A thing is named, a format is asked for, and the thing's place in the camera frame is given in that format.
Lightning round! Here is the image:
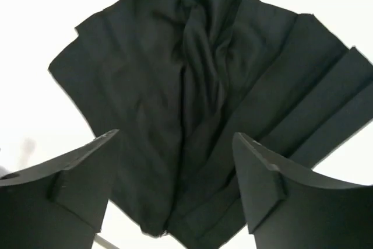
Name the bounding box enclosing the black pleated skirt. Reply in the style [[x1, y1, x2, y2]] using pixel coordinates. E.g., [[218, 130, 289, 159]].
[[48, 0, 372, 248]]

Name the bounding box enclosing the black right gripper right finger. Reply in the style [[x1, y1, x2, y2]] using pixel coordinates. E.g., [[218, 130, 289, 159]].
[[233, 133, 372, 249]]

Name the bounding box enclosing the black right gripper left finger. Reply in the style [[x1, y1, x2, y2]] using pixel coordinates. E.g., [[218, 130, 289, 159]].
[[1, 129, 119, 249]]

